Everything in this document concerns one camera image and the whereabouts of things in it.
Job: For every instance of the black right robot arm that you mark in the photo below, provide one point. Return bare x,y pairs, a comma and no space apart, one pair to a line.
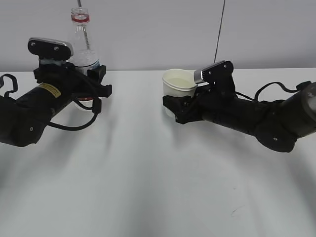
277,125

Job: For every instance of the clear plastic water bottle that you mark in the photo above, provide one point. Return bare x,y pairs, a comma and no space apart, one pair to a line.
85,56

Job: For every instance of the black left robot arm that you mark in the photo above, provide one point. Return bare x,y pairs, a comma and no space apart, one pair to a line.
23,120

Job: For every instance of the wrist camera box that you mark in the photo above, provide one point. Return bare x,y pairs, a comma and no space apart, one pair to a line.
219,77
50,51

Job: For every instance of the white paper cup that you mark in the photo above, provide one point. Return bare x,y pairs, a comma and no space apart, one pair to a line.
178,83

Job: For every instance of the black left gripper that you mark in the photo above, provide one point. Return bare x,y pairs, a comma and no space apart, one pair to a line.
67,78

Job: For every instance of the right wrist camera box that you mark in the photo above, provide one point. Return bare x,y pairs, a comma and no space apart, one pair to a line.
219,77

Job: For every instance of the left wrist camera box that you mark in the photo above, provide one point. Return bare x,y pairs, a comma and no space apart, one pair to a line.
50,51

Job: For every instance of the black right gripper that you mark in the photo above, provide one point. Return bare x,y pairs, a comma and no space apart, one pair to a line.
205,99

